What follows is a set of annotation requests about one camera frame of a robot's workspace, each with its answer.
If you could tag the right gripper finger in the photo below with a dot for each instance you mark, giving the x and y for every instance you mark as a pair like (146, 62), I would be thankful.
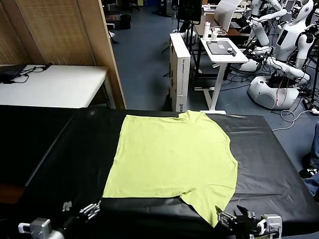
(226, 219)
(246, 214)

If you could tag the white rectangular table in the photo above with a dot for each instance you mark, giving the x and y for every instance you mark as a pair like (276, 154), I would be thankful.
(57, 84)

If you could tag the wooden partition screen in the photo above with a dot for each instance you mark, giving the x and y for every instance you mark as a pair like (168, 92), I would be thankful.
(62, 32)

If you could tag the smooth black table cover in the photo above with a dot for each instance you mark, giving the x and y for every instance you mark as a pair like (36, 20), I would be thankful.
(25, 139)

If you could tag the small black device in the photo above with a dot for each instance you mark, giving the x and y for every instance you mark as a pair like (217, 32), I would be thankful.
(232, 51)

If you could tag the grey closed laptop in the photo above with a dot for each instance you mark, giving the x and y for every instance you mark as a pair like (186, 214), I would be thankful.
(219, 47)

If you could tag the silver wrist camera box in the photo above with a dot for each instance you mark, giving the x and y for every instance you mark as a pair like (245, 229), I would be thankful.
(271, 222)
(40, 226)

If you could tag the white cup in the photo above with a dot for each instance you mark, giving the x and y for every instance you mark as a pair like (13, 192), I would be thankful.
(214, 35)

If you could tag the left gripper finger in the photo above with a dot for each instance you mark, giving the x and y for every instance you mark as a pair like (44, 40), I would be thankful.
(67, 206)
(90, 211)

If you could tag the brown wooden desk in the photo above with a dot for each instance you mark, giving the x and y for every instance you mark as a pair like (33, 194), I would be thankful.
(234, 32)

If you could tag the black monitor on tripod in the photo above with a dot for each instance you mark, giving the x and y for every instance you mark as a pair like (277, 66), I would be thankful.
(189, 10)

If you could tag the black and white shoe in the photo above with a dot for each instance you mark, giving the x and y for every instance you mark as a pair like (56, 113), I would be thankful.
(310, 168)

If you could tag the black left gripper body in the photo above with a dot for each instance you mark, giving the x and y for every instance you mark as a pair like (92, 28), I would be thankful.
(71, 222)

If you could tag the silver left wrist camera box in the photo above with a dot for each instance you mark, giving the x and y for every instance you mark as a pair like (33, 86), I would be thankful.
(40, 226)

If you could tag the black power strip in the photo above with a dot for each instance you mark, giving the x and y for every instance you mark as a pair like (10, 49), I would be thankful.
(307, 103)

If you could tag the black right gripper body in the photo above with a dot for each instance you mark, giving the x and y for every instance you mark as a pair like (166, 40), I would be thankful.
(248, 226)

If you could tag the wrinkled black table cover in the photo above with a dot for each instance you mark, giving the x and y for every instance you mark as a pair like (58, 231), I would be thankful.
(256, 161)

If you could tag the yellow-green printed t-shirt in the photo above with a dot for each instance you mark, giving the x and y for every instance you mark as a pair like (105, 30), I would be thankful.
(169, 159)

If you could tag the white humanoid robot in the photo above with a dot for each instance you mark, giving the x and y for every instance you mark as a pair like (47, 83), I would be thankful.
(286, 39)
(260, 35)

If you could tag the white curved panel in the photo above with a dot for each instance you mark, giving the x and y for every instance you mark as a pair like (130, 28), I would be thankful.
(224, 15)

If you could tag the black laptop bag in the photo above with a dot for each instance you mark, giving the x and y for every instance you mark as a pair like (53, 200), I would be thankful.
(10, 71)

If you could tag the small white standing desk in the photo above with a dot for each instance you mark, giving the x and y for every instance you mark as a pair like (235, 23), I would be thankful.
(224, 57)

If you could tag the large white robot base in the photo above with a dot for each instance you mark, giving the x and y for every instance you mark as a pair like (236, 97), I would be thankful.
(266, 92)

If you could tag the tall white cardboard box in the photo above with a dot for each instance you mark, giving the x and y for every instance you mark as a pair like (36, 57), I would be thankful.
(179, 49)

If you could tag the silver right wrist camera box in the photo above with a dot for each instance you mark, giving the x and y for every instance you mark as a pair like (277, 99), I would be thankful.
(271, 222)

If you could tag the black waste bin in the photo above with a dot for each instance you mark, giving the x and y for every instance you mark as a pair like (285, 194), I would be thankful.
(125, 21)

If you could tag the white water bottle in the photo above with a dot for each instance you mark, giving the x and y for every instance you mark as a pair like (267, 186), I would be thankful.
(206, 31)

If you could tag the small white robot base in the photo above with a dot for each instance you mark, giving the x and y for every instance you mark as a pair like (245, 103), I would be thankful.
(249, 65)

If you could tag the black tripod stand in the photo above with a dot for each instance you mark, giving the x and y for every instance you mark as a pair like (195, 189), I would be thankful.
(316, 82)

